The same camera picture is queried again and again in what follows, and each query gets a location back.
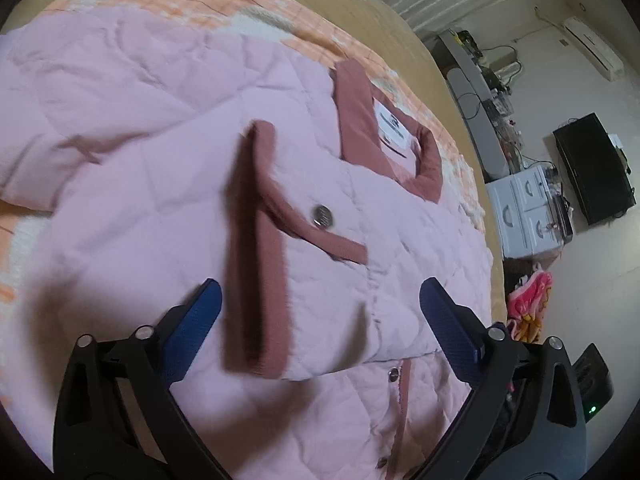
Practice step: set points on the black flat screen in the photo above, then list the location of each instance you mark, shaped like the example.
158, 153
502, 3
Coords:
590, 170

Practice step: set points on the white air conditioner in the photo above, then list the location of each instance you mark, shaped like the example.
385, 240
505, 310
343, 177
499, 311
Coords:
592, 45

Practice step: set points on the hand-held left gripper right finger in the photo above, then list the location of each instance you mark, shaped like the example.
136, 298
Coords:
450, 330

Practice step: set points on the white drawer cabinet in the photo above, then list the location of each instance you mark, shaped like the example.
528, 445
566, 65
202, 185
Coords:
520, 215

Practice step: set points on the orange and white checked blanket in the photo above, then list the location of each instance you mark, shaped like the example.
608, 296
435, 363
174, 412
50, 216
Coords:
310, 35

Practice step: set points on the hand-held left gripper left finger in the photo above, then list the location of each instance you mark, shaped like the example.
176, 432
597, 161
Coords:
197, 317

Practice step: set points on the grey desk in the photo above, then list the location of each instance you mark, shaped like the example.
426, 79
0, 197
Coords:
480, 110

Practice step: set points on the pink quilted jacket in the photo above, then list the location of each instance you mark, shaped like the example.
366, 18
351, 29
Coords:
150, 210

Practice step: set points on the pink and yellow cloth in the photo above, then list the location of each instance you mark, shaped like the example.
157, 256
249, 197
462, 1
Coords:
530, 295

